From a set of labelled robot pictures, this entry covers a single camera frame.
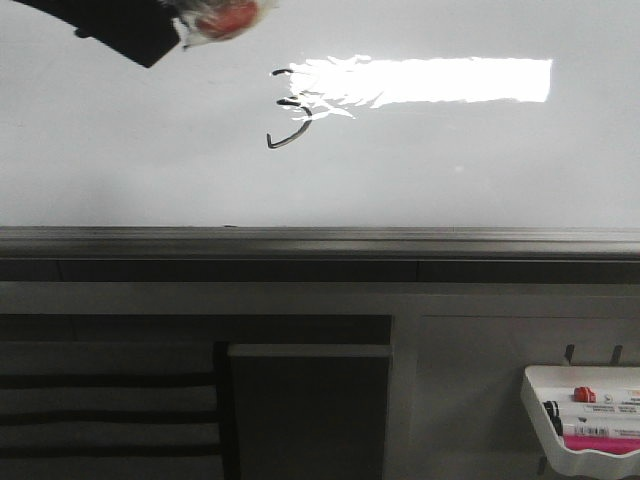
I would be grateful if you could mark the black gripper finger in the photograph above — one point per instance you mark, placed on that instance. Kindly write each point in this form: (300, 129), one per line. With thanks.
(141, 31)

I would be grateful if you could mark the striped grey fabric organizer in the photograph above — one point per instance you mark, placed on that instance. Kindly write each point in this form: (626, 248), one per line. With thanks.
(110, 411)

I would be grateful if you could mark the white taped whiteboard marker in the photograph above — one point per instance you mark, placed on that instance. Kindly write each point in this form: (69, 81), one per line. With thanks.
(218, 21)

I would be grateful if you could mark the white whiteboard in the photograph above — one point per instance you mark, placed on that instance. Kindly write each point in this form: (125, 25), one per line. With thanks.
(332, 113)

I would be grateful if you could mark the white marker tray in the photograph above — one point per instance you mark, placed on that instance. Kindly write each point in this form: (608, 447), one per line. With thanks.
(557, 383)

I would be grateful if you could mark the left black tray hook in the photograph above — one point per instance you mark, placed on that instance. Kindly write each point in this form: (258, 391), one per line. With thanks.
(568, 354)

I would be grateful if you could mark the lower black capped marker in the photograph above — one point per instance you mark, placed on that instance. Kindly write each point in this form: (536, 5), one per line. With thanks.
(596, 426)

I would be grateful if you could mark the dark whiteboard bottom frame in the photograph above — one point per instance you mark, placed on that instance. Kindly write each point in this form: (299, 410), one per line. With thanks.
(320, 254)

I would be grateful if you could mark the red capped marker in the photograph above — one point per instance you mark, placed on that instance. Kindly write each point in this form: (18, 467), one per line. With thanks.
(587, 394)

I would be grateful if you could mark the upper black capped marker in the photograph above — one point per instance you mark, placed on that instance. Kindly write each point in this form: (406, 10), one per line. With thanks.
(555, 408)

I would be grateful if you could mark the black tray hook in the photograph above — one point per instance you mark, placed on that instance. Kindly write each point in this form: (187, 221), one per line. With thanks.
(616, 355)
(568, 354)

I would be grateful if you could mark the right black tray hook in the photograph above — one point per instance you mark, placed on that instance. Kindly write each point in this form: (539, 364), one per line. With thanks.
(616, 355)

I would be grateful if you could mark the dark square panel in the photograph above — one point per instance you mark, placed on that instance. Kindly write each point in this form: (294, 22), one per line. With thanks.
(311, 411)

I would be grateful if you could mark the black capped marker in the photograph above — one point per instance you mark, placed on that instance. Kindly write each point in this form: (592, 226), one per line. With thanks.
(555, 408)
(596, 426)

